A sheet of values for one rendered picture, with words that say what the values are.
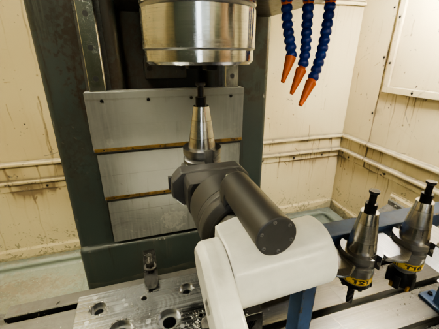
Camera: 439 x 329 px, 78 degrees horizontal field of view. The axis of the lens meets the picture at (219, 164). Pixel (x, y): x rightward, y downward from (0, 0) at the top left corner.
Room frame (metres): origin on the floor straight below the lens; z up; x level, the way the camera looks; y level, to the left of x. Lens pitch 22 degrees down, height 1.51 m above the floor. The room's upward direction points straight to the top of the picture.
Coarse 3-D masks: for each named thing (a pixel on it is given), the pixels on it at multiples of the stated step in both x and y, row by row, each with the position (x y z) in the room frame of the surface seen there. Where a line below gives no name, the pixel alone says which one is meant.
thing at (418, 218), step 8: (416, 200) 0.39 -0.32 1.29; (432, 200) 0.39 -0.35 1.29; (416, 208) 0.38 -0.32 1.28; (424, 208) 0.38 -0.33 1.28; (432, 208) 0.37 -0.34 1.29; (408, 216) 0.39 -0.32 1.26; (416, 216) 0.38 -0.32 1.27; (424, 216) 0.37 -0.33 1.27; (432, 216) 0.37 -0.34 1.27; (408, 224) 0.38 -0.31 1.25; (416, 224) 0.37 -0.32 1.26; (424, 224) 0.37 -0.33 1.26; (400, 232) 0.39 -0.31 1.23; (408, 232) 0.38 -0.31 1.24; (416, 232) 0.37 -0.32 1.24; (424, 232) 0.37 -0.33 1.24; (416, 240) 0.37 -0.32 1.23; (424, 240) 0.37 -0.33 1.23
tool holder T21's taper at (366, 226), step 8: (360, 216) 0.35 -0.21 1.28; (368, 216) 0.35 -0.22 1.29; (376, 216) 0.34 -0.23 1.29; (360, 224) 0.35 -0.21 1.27; (368, 224) 0.34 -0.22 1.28; (376, 224) 0.34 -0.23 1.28; (352, 232) 0.36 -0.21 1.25; (360, 232) 0.35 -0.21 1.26; (368, 232) 0.34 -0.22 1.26; (376, 232) 0.34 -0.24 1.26; (352, 240) 0.35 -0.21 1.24; (360, 240) 0.34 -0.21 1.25; (368, 240) 0.34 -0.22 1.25; (376, 240) 0.34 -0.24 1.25; (352, 248) 0.35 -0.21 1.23; (360, 248) 0.34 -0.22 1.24; (368, 248) 0.34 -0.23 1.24; (376, 248) 0.34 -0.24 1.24; (368, 256) 0.33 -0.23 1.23
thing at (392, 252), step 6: (378, 234) 0.40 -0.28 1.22; (384, 234) 0.40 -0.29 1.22; (378, 240) 0.38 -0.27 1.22; (384, 240) 0.38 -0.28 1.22; (390, 240) 0.38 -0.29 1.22; (384, 246) 0.37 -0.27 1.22; (390, 246) 0.37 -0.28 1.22; (396, 246) 0.37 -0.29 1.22; (402, 246) 0.37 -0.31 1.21; (384, 252) 0.35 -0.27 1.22; (390, 252) 0.35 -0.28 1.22; (396, 252) 0.35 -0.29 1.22; (402, 252) 0.35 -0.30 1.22; (408, 252) 0.35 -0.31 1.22; (384, 258) 0.34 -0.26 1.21; (390, 258) 0.34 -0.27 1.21; (396, 258) 0.34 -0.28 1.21; (402, 258) 0.34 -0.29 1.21; (408, 258) 0.34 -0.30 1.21
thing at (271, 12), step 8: (120, 0) 0.67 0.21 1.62; (128, 0) 0.67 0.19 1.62; (136, 0) 0.67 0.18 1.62; (264, 0) 0.67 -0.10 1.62; (272, 0) 0.67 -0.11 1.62; (280, 0) 0.67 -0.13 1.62; (296, 0) 0.67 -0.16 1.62; (320, 0) 0.67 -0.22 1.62; (120, 8) 0.78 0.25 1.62; (128, 8) 0.78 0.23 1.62; (136, 8) 0.78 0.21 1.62; (256, 8) 0.78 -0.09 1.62; (264, 8) 0.78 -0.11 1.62; (272, 8) 0.78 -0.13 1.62; (280, 8) 0.78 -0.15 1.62; (296, 8) 0.78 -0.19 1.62; (256, 16) 0.94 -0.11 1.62; (264, 16) 0.94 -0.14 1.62
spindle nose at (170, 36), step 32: (160, 0) 0.36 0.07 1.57; (192, 0) 0.35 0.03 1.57; (224, 0) 0.36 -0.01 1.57; (256, 0) 0.41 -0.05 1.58; (160, 32) 0.36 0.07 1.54; (192, 32) 0.35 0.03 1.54; (224, 32) 0.36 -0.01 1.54; (160, 64) 0.37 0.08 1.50; (192, 64) 0.36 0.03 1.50; (224, 64) 0.37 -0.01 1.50
